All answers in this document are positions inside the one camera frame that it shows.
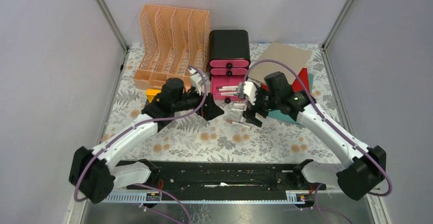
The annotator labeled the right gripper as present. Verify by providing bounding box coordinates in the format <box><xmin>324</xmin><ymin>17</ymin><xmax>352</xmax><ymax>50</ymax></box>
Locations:
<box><xmin>242</xmin><ymin>85</ymin><xmax>280</xmax><ymax>128</ymax></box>

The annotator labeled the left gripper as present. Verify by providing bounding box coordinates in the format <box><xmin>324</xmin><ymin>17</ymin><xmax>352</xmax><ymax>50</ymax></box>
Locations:
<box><xmin>173</xmin><ymin>83</ymin><xmax>224</xmax><ymax>120</ymax></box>

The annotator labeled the pink cap white marker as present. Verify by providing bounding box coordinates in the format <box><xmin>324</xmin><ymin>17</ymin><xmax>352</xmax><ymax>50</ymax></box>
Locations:
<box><xmin>215</xmin><ymin>91</ymin><xmax>237</xmax><ymax>96</ymax></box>

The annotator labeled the green cap white marker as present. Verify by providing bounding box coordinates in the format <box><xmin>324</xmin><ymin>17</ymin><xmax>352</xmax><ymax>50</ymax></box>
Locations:
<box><xmin>218</xmin><ymin>89</ymin><xmax>237</xmax><ymax>92</ymax></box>

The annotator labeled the pink bottom drawer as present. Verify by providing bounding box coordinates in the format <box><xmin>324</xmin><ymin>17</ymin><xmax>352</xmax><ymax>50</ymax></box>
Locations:
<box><xmin>211</xmin><ymin>76</ymin><xmax>243</xmax><ymax>103</ymax></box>

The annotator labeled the pink drawer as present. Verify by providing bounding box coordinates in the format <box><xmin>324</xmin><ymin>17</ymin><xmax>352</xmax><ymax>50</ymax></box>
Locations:
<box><xmin>209</xmin><ymin>59</ymin><xmax>250</xmax><ymax>69</ymax></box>
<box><xmin>211</xmin><ymin>76</ymin><xmax>243</xmax><ymax>103</ymax></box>
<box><xmin>210</xmin><ymin>68</ymin><xmax>248</xmax><ymax>77</ymax></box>

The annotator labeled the pink top drawer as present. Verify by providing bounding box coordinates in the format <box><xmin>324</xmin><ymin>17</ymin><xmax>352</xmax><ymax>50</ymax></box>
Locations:
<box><xmin>209</xmin><ymin>59</ymin><xmax>250</xmax><ymax>69</ymax></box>

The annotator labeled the black drawer cabinet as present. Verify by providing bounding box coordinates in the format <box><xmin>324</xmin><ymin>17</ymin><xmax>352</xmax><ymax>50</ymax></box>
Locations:
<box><xmin>209</xmin><ymin>30</ymin><xmax>251</xmax><ymax>61</ymax></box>

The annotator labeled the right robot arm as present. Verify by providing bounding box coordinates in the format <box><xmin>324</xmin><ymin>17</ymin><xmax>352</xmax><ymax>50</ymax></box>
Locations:
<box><xmin>238</xmin><ymin>71</ymin><xmax>389</xmax><ymax>201</ymax></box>

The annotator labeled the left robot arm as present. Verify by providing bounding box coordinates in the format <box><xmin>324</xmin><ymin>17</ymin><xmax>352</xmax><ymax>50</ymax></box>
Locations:
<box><xmin>69</xmin><ymin>74</ymin><xmax>224</xmax><ymax>204</ymax></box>

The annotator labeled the tan cap white marker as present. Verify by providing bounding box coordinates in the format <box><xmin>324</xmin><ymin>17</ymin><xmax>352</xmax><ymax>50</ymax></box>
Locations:
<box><xmin>226</xmin><ymin>119</ymin><xmax>251</xmax><ymax>130</ymax></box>

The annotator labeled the teal folder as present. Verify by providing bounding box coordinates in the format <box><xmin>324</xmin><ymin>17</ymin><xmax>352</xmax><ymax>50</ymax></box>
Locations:
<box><xmin>268</xmin><ymin>68</ymin><xmax>314</xmax><ymax>123</ymax></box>

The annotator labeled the floral table mat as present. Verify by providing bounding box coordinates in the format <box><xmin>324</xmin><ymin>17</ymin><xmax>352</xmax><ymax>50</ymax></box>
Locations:
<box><xmin>102</xmin><ymin>43</ymin><xmax>338</xmax><ymax>163</ymax></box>

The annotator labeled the yellow plastic block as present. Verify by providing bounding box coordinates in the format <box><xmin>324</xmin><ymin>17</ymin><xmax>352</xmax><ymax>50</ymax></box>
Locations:
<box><xmin>146</xmin><ymin>89</ymin><xmax>161</xmax><ymax>103</ymax></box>

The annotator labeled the red folder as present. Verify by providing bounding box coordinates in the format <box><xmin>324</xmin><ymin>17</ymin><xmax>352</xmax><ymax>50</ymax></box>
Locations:
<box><xmin>258</xmin><ymin>68</ymin><xmax>310</xmax><ymax>95</ymax></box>

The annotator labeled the beige cardboard sheet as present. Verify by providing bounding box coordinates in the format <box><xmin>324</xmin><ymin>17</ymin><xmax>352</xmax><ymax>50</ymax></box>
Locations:
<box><xmin>249</xmin><ymin>42</ymin><xmax>312</xmax><ymax>84</ymax></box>

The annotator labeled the peach plastic file organizer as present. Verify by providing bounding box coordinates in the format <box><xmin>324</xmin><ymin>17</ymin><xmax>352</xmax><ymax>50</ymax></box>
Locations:
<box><xmin>133</xmin><ymin>5</ymin><xmax>211</xmax><ymax>90</ymax></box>

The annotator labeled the black mounting rail base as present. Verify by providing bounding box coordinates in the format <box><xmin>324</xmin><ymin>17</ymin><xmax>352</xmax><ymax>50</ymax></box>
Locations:
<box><xmin>114</xmin><ymin>159</ymin><xmax>327</xmax><ymax>203</ymax></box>

